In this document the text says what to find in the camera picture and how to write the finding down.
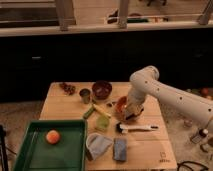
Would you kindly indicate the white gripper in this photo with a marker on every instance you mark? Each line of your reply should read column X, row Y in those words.
column 133, row 106

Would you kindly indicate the wooden board eraser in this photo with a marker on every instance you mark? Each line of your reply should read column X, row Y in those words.
column 133, row 116

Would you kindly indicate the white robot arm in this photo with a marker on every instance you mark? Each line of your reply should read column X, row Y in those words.
column 146, row 81

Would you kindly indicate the red orange bowl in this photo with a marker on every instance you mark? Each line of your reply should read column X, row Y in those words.
column 119, row 109

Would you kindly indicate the dark maroon bowl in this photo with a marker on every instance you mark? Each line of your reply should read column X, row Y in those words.
column 101, row 89

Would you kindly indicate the green plastic piece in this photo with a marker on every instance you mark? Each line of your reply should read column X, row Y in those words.
column 102, row 123

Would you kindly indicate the blue sponge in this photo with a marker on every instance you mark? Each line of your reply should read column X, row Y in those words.
column 120, row 149

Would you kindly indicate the green cucumber stick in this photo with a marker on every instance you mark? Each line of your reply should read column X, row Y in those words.
column 88, row 113

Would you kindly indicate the small metal cup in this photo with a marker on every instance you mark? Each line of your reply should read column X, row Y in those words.
column 85, row 95

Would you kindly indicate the grey folded cloth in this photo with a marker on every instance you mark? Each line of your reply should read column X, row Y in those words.
column 97, row 144

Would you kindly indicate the brown grape bunch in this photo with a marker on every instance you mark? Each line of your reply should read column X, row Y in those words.
column 69, row 89

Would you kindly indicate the orange ball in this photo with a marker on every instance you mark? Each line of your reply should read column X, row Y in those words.
column 53, row 137

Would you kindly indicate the green plastic tray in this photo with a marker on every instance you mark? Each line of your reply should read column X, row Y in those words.
column 36, row 154

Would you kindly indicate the black tripod stand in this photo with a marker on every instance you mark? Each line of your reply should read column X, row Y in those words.
column 3, row 154

